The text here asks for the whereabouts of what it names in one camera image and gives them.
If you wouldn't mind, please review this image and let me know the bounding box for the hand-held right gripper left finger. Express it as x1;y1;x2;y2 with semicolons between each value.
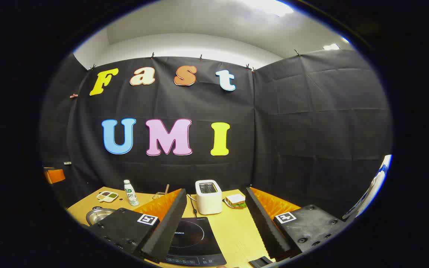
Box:
88;188;188;264

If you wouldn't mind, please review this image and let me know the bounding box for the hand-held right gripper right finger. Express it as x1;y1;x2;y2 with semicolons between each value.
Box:
245;187;349;262

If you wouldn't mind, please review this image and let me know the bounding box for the black induction cooktop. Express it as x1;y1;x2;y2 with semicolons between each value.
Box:
164;217;227;267

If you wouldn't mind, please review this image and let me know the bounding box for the steel pot with beans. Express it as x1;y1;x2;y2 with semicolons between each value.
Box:
86;207;116;226

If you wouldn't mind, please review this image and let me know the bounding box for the sandwich with lettuce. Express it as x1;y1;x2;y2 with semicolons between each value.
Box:
223;194;247;209

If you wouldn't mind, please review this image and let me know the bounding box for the white drink bottle green label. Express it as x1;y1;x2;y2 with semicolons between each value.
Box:
124;180;140;206

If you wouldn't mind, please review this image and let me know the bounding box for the white toaster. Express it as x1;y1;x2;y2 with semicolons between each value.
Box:
195;180;223;215

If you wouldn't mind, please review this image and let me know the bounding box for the white divided condiment dish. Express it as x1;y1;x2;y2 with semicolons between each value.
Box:
96;191;119;203

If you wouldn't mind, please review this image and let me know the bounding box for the white and blue board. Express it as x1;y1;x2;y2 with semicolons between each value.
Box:
342;154;393;221

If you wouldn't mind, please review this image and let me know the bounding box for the black toaster cable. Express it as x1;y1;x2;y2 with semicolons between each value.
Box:
187;194;198;218

